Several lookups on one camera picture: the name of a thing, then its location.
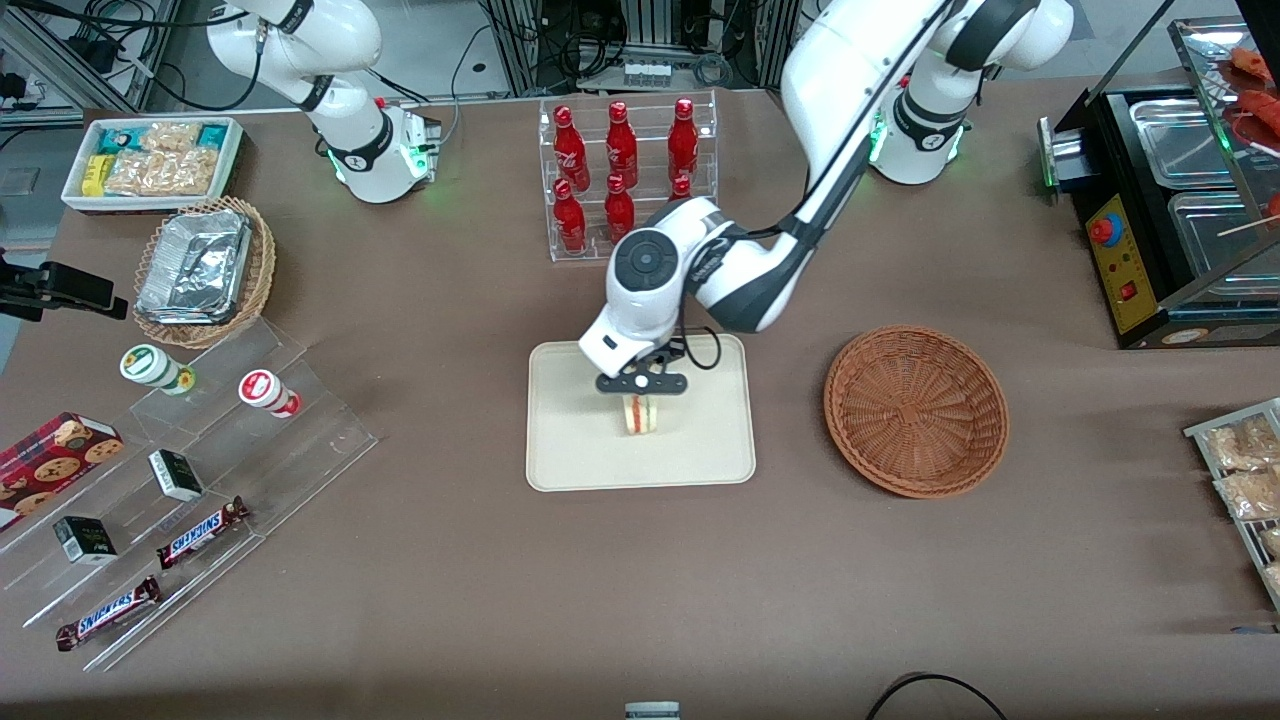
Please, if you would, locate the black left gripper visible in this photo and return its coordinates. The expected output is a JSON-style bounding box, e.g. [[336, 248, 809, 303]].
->
[[596, 340, 691, 414]]

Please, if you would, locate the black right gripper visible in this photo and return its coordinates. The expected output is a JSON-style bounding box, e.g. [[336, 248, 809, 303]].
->
[[0, 250, 130, 322]]

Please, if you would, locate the triangle sandwich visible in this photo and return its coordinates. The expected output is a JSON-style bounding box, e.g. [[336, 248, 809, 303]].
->
[[621, 393, 669, 438]]

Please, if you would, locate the beige plastic tray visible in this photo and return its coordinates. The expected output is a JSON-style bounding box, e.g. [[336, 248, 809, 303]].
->
[[526, 333, 758, 494]]

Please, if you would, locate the light wicker basket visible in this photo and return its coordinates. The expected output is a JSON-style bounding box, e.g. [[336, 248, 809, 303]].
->
[[132, 196, 278, 350]]

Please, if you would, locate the brown wicker basket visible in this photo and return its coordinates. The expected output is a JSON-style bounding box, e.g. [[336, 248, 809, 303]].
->
[[823, 324, 1011, 500]]

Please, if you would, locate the tray of packaged snacks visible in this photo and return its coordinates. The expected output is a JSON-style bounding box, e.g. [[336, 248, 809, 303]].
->
[[1184, 397, 1280, 613]]

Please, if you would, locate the white snack box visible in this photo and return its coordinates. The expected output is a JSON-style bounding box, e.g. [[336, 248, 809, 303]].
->
[[61, 116, 245, 215]]

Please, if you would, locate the green sunflower lidded cup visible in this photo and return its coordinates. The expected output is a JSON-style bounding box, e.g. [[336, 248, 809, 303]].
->
[[119, 343, 197, 396]]

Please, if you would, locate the stack of foil containers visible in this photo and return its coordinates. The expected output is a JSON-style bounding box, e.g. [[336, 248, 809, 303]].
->
[[136, 209, 252, 327]]

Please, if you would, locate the clear cracker bag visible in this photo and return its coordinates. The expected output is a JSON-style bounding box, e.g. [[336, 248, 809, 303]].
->
[[104, 148, 222, 197], [140, 121, 202, 153]]

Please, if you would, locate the red tartan cookie box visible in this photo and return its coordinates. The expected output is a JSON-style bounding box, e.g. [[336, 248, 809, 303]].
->
[[0, 411, 126, 532]]

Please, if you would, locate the small black carton box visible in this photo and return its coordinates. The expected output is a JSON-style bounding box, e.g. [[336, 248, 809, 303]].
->
[[147, 448, 206, 503], [52, 515, 119, 565]]

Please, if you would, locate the red lidded yogurt cup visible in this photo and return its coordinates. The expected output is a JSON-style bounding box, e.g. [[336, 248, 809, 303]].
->
[[237, 368, 302, 419]]

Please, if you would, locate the clear acrylic stepped display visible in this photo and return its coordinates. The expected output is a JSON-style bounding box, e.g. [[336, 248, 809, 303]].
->
[[0, 318, 380, 674]]

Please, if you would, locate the Snickers chocolate bar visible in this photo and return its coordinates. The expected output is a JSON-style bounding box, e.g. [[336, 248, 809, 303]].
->
[[156, 496, 251, 571], [55, 575, 163, 653]]

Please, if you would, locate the clear acrylic bottle rack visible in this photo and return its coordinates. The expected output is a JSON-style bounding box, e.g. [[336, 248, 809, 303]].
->
[[537, 89, 720, 264]]

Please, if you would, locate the black food warmer machine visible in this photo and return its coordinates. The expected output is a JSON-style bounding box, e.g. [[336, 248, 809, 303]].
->
[[1037, 14, 1280, 350]]

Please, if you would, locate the steel warmer pan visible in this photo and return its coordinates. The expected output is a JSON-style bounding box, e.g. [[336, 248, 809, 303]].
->
[[1128, 96, 1246, 191], [1167, 190, 1280, 291]]

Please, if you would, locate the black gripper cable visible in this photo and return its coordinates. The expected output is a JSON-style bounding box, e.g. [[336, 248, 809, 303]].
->
[[678, 322, 724, 372]]

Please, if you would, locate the aluminium frame rack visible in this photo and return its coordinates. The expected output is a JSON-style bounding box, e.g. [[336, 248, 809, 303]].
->
[[478, 0, 803, 98]]

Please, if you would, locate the black cable loop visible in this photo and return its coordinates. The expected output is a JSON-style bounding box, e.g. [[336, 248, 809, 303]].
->
[[864, 672, 1012, 720]]

